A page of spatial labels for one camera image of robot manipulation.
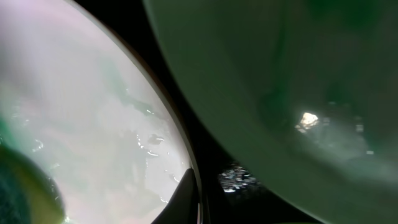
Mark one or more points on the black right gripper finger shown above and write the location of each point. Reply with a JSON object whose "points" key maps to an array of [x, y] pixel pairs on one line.
{"points": [[182, 208]]}

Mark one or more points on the mint green plate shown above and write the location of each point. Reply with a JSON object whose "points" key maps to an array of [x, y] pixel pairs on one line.
{"points": [[303, 93]]}

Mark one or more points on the round black tray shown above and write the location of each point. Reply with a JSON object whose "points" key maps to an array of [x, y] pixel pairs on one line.
{"points": [[128, 21]]}

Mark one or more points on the green yellow sponge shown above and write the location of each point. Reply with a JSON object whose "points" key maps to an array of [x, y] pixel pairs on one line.
{"points": [[28, 195]]}

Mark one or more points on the white plate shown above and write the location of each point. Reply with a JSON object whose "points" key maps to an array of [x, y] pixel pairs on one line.
{"points": [[76, 101]]}

